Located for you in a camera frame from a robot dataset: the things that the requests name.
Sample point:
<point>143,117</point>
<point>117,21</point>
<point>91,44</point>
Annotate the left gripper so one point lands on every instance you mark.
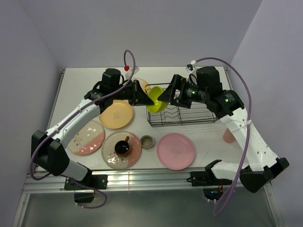
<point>138,97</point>

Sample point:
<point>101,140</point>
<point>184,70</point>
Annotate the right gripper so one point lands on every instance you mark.
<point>178,82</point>

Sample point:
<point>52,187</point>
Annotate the lime green bowl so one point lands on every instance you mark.
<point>158,106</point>

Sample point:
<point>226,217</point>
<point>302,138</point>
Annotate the speckled ceramic cup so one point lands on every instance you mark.
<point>147,142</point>

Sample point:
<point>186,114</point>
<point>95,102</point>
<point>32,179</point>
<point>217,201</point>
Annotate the red black mug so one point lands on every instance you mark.
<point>122,147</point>

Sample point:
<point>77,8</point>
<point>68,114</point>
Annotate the pink plastic cup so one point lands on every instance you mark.
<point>228,136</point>

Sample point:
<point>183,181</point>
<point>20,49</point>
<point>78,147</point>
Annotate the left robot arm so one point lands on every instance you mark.
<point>48,148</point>

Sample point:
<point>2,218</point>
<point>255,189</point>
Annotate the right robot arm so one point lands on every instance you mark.
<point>263,164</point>

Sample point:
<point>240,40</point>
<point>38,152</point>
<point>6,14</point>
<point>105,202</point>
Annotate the beige yellow branch plate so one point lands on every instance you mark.
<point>144,85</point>

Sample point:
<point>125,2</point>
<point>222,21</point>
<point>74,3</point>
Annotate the orange bear plate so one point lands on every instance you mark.
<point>118,115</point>

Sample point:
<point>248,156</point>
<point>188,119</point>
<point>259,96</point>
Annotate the beige pink branch plate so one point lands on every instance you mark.
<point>112,159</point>

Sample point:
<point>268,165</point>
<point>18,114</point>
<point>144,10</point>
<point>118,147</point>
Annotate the pink bear plate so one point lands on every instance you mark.
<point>176,151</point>

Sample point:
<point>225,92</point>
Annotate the large pink white plate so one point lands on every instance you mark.
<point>88,140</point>

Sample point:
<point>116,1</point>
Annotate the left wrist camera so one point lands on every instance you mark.
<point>129,70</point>

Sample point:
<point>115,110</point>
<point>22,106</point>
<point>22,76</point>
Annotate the black wire dish rack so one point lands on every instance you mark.
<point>175,115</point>

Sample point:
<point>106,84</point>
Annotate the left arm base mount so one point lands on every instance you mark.
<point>86,191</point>

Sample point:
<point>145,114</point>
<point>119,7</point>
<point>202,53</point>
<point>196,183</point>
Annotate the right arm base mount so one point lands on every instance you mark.
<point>207,178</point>

